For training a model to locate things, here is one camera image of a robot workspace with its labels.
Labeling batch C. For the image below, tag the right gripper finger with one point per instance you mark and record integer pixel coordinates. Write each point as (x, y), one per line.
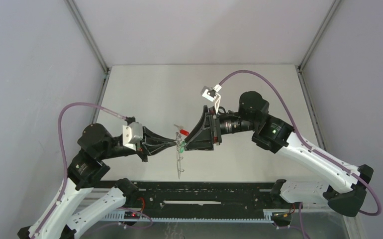
(201, 140)
(202, 124)

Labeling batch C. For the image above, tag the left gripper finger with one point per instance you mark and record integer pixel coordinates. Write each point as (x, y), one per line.
(153, 149)
(152, 138)

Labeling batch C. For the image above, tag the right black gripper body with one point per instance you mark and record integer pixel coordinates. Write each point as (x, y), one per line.
(215, 120)

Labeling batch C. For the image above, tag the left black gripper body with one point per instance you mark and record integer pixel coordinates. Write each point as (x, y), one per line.
(143, 152)

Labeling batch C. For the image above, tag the green capped key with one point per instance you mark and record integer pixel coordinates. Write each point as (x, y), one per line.
(181, 147)

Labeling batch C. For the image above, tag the metal disc keyring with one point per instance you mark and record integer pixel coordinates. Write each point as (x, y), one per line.
(179, 157)

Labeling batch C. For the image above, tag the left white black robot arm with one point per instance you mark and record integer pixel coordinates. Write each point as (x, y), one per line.
(61, 221)

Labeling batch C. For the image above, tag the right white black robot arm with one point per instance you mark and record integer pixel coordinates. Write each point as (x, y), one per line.
(342, 186)

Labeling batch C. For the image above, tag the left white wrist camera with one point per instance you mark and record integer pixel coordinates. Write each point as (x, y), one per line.
(132, 135)

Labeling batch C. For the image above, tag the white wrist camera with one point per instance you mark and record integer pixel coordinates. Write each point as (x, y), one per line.
(132, 135)
(213, 95)

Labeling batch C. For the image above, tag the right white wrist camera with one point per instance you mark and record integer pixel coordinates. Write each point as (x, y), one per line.
(213, 95)

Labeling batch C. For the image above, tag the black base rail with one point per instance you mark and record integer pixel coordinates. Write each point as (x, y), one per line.
(219, 200)

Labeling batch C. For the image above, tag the white slotted cable duct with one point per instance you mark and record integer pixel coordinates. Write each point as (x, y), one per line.
(119, 216)

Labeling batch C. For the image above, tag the left aluminium frame post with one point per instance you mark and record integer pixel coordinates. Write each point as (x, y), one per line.
(84, 29)

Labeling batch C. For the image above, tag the aluminium frame post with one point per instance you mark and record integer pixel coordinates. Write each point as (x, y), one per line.
(318, 35)
(84, 29)

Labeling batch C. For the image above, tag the right aluminium frame post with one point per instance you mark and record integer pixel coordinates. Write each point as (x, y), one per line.
(318, 35)

